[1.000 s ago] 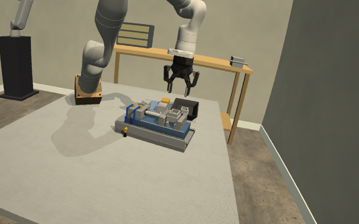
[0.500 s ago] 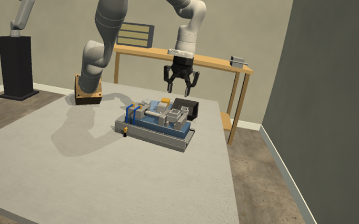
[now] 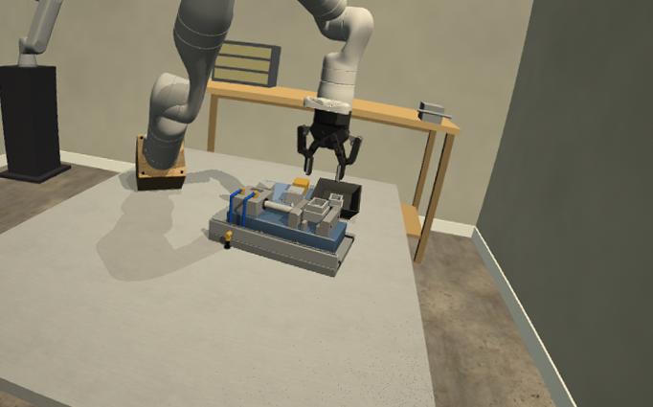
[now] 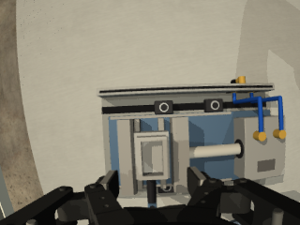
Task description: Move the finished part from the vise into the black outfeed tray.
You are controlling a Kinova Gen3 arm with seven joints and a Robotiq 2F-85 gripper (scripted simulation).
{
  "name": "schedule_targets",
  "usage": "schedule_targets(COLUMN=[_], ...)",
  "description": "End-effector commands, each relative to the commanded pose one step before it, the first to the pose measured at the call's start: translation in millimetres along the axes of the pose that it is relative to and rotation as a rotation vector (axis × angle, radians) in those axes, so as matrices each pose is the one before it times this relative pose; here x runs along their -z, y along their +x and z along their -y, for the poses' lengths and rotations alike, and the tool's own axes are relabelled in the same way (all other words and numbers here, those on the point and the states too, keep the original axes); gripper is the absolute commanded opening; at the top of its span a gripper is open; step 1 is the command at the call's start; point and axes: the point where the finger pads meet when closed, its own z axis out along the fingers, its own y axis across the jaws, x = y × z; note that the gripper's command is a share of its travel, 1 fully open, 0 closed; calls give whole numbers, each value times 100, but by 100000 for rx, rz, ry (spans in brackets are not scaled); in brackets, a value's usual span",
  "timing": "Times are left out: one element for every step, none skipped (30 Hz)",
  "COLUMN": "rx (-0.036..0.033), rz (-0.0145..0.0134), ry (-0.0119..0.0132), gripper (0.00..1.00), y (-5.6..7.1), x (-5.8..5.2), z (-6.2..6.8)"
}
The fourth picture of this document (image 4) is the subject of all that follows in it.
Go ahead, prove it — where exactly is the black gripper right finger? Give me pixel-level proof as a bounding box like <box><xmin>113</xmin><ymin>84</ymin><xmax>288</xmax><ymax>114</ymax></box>
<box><xmin>176</xmin><ymin>167</ymin><xmax>300</xmax><ymax>225</ymax></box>

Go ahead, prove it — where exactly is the beige rectangular block with pocket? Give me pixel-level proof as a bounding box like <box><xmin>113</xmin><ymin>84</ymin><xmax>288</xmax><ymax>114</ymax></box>
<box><xmin>134</xmin><ymin>130</ymin><xmax>170</xmax><ymax>181</ymax></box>

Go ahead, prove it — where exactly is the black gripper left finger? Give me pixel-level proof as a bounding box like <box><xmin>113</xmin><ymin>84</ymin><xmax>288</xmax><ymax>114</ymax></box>
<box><xmin>0</xmin><ymin>171</ymin><xmax>134</xmax><ymax>225</ymax></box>

